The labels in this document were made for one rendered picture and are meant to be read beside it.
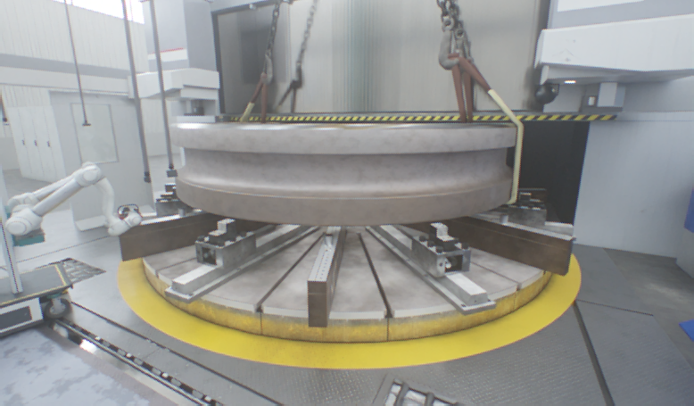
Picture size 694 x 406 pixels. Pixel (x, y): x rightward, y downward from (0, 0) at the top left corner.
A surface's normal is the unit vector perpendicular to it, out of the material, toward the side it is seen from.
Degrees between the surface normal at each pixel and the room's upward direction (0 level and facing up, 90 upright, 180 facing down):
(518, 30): 90
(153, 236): 90
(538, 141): 90
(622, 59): 90
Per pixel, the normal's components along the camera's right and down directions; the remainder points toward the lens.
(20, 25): 0.90, 0.10
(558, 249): -0.76, 0.14
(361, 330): 0.04, 0.21
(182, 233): 0.65, 0.16
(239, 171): -0.44, 0.19
